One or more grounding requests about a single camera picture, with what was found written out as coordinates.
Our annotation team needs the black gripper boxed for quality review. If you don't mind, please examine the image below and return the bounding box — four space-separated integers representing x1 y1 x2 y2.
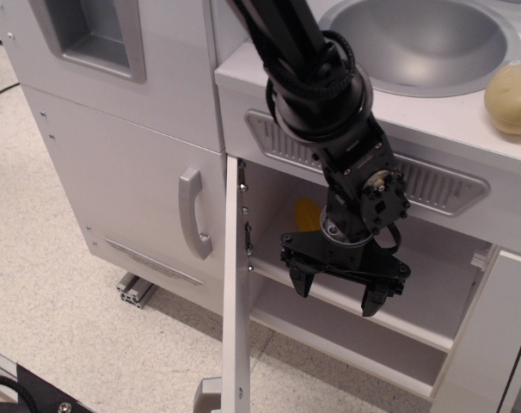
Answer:
280 231 411 317

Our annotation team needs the white cabinet door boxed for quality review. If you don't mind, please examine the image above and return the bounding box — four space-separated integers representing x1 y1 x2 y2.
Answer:
221 156 251 412
431 246 521 412

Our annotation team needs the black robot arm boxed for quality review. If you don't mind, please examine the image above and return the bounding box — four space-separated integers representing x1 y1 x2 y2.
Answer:
235 1 411 317

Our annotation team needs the yellow toy in cabinet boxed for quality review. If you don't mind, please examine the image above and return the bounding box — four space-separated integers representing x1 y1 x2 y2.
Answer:
293 198 322 232

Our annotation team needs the white toy kitchen cabinet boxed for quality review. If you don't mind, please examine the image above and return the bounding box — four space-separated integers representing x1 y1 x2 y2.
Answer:
215 1 521 412

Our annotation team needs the lower door hinge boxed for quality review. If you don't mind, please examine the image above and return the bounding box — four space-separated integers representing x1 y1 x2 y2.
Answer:
244 221 254 272

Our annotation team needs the door hinge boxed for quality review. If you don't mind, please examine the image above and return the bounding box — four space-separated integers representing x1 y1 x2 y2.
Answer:
237 158 248 217
244 221 254 272

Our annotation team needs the upper door hinge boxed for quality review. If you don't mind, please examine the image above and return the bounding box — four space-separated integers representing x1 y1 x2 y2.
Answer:
237 158 248 217

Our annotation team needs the grey vent panel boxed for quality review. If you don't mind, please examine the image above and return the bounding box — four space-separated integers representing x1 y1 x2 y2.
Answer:
244 110 490 217

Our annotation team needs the silver fridge emblem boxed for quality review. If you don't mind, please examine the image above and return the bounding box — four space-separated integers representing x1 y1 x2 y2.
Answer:
104 237 205 286

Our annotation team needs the aluminium extrusion profile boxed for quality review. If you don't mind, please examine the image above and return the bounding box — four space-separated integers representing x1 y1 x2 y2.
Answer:
116 272 157 309

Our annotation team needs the silver sink bowl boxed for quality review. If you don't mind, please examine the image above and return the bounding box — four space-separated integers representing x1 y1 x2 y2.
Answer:
320 0 521 98

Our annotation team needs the beige toy potato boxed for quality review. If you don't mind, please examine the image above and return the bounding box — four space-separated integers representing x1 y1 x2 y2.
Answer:
484 60 521 136

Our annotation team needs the white toy fridge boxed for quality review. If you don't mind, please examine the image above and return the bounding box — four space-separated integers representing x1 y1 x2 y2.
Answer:
0 1 226 313

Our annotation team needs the grey ice dispenser recess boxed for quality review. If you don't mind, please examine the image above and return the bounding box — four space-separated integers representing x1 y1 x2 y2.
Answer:
29 1 146 84

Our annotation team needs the grey fridge door handle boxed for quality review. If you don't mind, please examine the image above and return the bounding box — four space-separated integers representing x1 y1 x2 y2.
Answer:
178 167 212 261

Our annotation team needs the black cable at right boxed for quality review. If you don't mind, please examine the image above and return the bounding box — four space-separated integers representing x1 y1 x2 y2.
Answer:
496 315 521 413

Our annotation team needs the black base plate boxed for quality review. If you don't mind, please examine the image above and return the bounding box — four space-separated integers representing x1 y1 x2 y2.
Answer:
16 364 93 413

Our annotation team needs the black braided cable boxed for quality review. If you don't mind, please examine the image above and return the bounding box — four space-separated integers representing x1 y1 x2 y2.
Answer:
0 373 32 413

